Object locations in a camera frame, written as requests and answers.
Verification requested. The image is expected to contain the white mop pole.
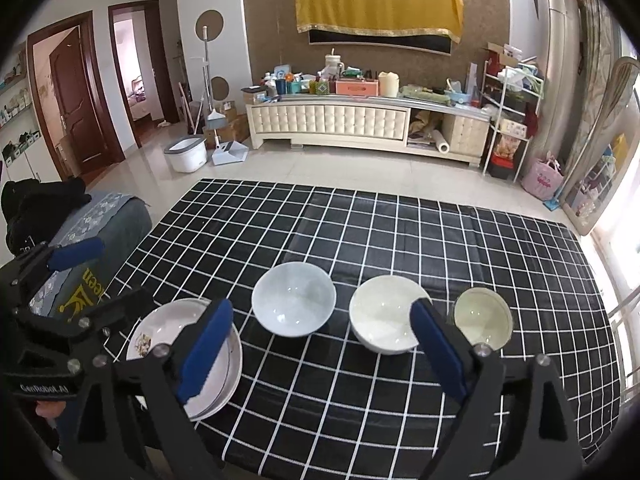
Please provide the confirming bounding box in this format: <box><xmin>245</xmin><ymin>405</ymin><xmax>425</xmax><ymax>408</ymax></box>
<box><xmin>199</xmin><ymin>24</ymin><xmax>222</xmax><ymax>151</ymax></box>

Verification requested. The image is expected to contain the standing mirror frame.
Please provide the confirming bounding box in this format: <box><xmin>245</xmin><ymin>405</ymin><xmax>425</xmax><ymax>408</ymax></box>
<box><xmin>560</xmin><ymin>56</ymin><xmax>639</xmax><ymax>236</ymax></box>

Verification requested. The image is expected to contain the white metal shelf rack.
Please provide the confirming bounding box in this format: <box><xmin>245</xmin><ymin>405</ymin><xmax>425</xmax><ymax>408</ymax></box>
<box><xmin>480</xmin><ymin>56</ymin><xmax>544</xmax><ymax>182</ymax></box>

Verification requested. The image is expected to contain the grey sofa with cover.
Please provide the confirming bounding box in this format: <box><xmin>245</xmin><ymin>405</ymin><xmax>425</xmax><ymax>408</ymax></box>
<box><xmin>29</xmin><ymin>190</ymin><xmax>153</xmax><ymax>319</ymax></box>

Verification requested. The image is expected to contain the left hand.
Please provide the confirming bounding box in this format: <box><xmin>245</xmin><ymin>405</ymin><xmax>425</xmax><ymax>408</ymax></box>
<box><xmin>36</xmin><ymin>401</ymin><xmax>66</xmax><ymax>419</ymax></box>

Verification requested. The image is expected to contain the white dustpan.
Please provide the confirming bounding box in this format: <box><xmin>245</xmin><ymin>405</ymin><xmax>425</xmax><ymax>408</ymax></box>
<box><xmin>210</xmin><ymin>141</ymin><xmax>250</xmax><ymax>166</ymax></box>

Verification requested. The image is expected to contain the pink tote bag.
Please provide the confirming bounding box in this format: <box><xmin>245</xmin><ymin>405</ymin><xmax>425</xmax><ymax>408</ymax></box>
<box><xmin>521</xmin><ymin>155</ymin><xmax>564</xmax><ymax>202</ymax></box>

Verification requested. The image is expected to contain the brown wooden door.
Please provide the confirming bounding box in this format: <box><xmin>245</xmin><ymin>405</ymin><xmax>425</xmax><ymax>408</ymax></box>
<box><xmin>49</xmin><ymin>27</ymin><xmax>108</xmax><ymax>174</ymax></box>

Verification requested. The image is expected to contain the cream cylindrical jar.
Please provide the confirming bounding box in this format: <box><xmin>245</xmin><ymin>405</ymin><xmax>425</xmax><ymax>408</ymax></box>
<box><xmin>378</xmin><ymin>72</ymin><xmax>399</xmax><ymax>98</ymax></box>

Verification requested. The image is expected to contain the white ceramic bowl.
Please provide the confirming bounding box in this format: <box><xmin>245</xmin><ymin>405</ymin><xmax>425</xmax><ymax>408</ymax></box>
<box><xmin>349</xmin><ymin>275</ymin><xmax>431</xmax><ymax>356</ymax></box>

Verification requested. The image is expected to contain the cream tufted TV cabinet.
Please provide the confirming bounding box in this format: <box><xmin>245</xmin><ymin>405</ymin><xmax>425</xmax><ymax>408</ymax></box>
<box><xmin>246</xmin><ymin>94</ymin><xmax>489</xmax><ymax>167</ymax></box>

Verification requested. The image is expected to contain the yellow cloth on TV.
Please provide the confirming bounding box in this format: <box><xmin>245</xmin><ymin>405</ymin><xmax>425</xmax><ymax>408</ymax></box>
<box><xmin>295</xmin><ymin>0</ymin><xmax>464</xmax><ymax>44</ymax></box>

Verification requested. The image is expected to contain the white mop bucket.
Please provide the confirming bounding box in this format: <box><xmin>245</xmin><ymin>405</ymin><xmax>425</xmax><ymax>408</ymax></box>
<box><xmin>164</xmin><ymin>134</ymin><xmax>207</xmax><ymax>174</ymax></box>

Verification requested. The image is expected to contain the small floral cream bowl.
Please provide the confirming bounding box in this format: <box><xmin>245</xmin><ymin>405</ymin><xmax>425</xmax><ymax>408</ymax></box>
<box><xmin>454</xmin><ymin>287</ymin><xmax>513</xmax><ymax>351</ymax></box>

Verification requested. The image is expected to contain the orange storage box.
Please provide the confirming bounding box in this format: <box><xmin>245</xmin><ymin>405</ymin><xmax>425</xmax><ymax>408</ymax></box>
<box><xmin>335</xmin><ymin>78</ymin><xmax>378</xmax><ymax>98</ymax></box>

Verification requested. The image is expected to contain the white bowl pale blue inside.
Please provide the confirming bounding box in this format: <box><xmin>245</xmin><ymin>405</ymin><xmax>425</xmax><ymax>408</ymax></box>
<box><xmin>252</xmin><ymin>261</ymin><xmax>336</xmax><ymax>338</ymax></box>

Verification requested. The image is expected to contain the white paper roll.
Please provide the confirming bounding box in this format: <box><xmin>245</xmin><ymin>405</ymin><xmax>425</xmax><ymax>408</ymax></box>
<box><xmin>432</xmin><ymin>129</ymin><xmax>450</xmax><ymax>154</ymax></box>

